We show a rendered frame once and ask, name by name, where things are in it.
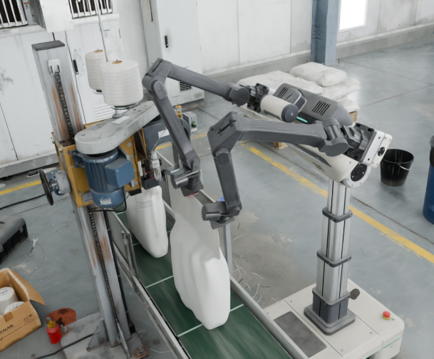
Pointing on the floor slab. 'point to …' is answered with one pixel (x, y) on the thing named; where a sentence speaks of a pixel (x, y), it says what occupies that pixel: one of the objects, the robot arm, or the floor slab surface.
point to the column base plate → (98, 341)
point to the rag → (63, 316)
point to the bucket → (395, 167)
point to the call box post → (228, 247)
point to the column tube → (50, 88)
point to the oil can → (53, 331)
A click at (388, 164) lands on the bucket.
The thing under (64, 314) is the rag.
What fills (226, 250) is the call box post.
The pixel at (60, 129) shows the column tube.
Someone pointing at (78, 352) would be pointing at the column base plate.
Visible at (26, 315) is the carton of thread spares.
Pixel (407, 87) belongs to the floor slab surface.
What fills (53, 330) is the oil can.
